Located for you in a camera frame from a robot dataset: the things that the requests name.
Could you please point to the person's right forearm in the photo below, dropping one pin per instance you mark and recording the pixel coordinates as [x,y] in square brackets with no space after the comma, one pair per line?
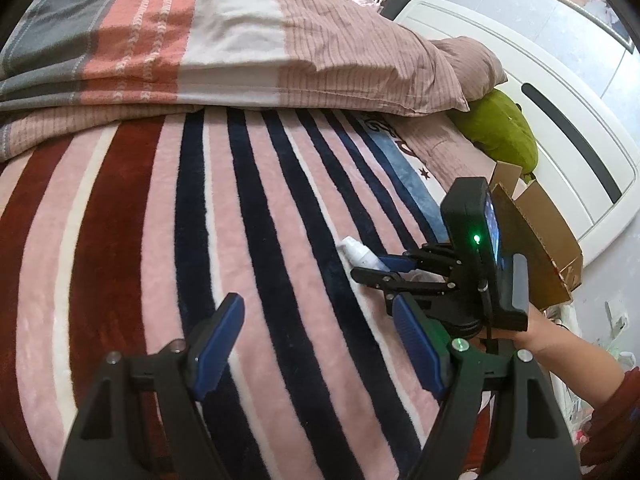
[565,355]

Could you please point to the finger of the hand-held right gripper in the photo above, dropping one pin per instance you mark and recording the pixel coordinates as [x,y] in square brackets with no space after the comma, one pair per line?
[395,262]
[380,280]

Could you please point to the folded striped quilt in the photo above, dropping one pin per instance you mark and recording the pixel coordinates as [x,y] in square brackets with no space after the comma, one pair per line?
[200,35]

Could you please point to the cardboard box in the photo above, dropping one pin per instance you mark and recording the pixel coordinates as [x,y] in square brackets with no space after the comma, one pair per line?
[540,240]

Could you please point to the pink striped pillow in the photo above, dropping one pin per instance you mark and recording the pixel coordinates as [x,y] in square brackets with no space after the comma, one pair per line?
[475,65]
[445,155]

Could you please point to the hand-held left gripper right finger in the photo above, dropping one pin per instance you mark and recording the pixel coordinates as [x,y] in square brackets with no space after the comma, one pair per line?
[417,345]

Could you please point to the white headboard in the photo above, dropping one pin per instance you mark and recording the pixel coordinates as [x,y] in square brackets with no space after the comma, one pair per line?
[550,60]

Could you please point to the small white bottle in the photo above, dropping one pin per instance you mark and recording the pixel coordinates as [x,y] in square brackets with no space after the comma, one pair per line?
[357,252]

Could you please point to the striped plush blanket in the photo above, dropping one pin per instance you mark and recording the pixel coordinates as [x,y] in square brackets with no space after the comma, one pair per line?
[150,260]

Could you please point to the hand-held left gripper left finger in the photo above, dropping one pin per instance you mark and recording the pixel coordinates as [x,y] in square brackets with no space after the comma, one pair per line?
[220,345]

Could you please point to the green plush toy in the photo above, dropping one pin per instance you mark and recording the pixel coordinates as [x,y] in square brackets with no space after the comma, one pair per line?
[500,125]

